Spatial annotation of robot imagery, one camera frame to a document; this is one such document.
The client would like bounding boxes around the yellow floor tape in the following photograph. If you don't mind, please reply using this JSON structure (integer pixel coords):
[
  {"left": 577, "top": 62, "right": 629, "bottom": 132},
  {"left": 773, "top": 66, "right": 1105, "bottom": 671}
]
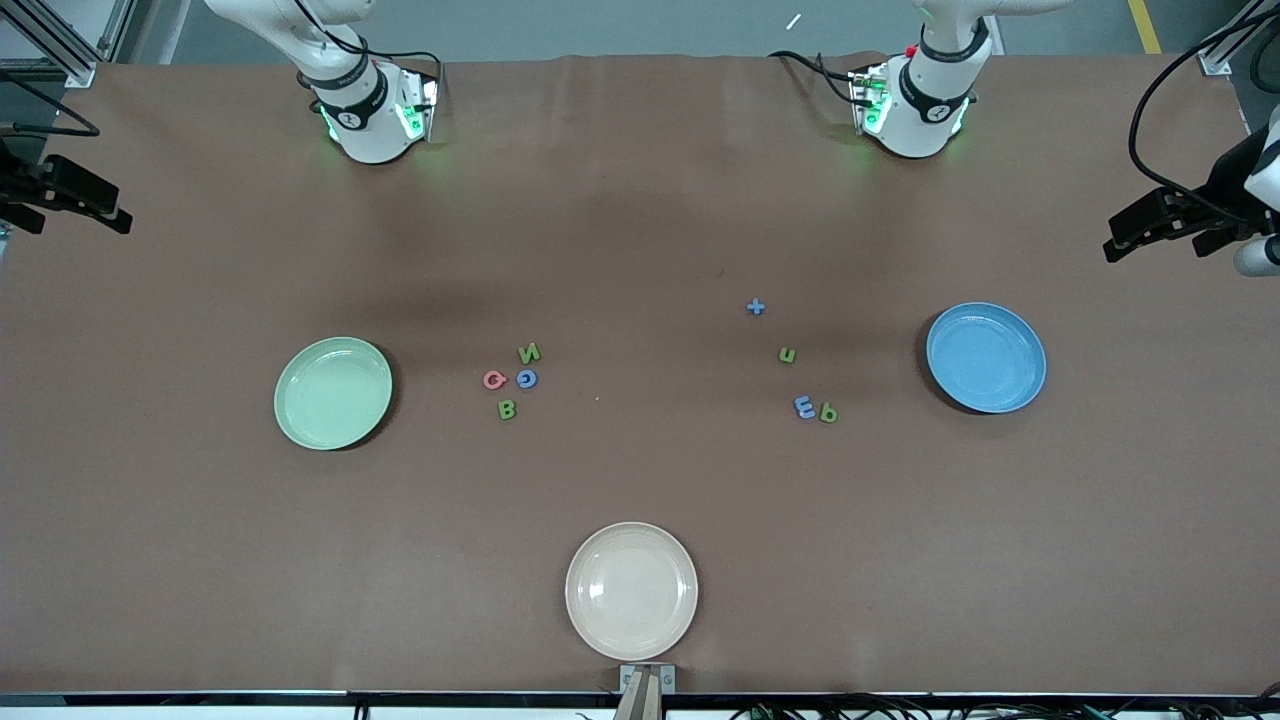
[{"left": 1128, "top": 0, "right": 1163, "bottom": 54}]

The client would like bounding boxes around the blue plate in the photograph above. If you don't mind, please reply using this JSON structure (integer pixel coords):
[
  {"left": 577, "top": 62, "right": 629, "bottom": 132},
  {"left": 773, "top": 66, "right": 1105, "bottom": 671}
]
[{"left": 925, "top": 302, "right": 1048, "bottom": 415}]

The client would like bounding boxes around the green plate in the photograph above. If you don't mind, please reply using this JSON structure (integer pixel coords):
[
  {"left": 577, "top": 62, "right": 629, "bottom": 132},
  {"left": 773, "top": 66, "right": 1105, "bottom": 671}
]
[{"left": 273, "top": 336, "right": 394, "bottom": 451}]

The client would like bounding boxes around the brown table mat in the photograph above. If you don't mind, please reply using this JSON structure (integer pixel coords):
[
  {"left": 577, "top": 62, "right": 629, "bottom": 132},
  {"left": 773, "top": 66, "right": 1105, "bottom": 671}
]
[{"left": 0, "top": 52, "right": 1280, "bottom": 696}]

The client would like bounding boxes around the beige plate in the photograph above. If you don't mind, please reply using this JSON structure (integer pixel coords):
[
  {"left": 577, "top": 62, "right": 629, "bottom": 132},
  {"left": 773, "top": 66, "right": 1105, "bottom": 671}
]
[{"left": 565, "top": 521, "right": 699, "bottom": 662}]

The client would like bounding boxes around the thin black cable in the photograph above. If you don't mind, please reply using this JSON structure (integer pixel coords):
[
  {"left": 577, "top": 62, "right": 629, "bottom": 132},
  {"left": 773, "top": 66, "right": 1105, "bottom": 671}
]
[{"left": 0, "top": 70, "right": 101, "bottom": 138}]

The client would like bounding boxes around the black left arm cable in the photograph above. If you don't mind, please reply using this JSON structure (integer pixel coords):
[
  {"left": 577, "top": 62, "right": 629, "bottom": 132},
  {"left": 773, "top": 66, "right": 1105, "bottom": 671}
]
[{"left": 1128, "top": 0, "right": 1280, "bottom": 226}]

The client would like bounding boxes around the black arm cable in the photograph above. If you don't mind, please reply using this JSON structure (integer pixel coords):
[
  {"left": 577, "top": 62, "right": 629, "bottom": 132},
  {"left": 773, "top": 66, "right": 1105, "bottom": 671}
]
[
  {"left": 290, "top": 0, "right": 446, "bottom": 111},
  {"left": 1128, "top": 0, "right": 1280, "bottom": 226}
]

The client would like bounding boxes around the aluminium frame post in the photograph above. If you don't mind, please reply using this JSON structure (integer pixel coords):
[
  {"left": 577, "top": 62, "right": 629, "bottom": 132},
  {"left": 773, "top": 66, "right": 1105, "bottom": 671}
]
[
  {"left": 1198, "top": 0, "right": 1280, "bottom": 76},
  {"left": 0, "top": 0, "right": 136, "bottom": 88}
]

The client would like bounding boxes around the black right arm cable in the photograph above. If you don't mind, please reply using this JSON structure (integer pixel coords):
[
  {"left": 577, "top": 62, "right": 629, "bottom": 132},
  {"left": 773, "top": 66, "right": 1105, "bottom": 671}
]
[{"left": 290, "top": 0, "right": 446, "bottom": 111}]

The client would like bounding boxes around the black base cable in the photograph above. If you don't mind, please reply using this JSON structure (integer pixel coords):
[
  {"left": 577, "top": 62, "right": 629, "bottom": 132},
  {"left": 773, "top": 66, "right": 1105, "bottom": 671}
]
[{"left": 768, "top": 50, "right": 861, "bottom": 106}]

